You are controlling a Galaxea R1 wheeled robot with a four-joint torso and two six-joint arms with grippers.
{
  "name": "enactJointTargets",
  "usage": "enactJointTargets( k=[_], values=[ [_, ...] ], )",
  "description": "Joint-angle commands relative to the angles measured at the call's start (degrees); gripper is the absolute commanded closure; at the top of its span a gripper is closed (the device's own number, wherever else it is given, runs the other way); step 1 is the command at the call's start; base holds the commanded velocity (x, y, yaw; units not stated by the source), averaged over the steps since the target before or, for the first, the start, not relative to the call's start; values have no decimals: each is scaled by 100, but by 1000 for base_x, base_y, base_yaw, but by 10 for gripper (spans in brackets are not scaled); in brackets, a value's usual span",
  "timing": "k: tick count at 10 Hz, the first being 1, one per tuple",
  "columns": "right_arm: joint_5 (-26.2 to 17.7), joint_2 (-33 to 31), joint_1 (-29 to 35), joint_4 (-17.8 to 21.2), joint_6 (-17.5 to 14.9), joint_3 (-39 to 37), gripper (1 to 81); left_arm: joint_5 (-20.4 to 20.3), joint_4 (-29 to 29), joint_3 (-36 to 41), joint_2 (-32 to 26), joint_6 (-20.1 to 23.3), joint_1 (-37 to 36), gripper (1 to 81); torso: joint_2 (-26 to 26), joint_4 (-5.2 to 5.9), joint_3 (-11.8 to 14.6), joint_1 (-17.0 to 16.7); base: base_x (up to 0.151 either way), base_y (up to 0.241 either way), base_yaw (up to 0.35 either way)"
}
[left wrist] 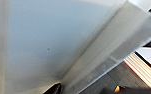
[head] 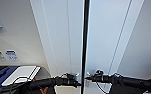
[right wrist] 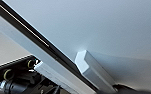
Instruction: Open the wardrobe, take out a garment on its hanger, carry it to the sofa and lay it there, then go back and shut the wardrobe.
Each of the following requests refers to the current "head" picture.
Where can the white wardrobe door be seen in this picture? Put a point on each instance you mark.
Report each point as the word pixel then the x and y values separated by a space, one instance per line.
pixel 107 33
pixel 57 33

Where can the small white oval item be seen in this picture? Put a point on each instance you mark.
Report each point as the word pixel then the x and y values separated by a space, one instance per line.
pixel 21 80

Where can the white wardrobe body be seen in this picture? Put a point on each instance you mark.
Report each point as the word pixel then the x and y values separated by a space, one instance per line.
pixel 85 33

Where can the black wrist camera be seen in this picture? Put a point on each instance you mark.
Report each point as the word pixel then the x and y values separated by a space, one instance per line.
pixel 67 75
pixel 99 72

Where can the wall socket plate blue label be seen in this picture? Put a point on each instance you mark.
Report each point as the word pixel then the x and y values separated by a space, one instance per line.
pixel 12 55

